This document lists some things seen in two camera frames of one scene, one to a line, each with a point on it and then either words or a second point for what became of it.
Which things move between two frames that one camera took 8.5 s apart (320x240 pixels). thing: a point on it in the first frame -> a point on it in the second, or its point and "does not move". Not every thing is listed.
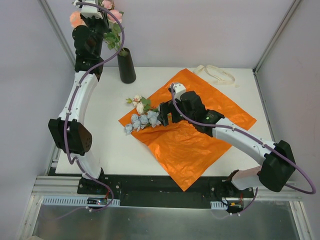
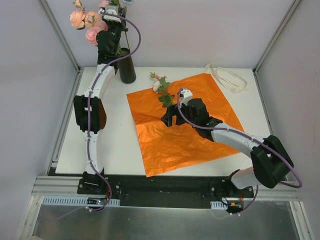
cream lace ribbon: [202, 69] -> [232, 88]
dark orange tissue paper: [213, 100] -> [164, 149]
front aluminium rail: [45, 185] does not move
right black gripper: [168, 113] does not move
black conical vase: [126, 68] does not move
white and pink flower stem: [142, 104] -> [160, 86]
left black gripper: [88, 19] -> [116, 26]
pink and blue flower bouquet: [151, 119] -> [122, 9]
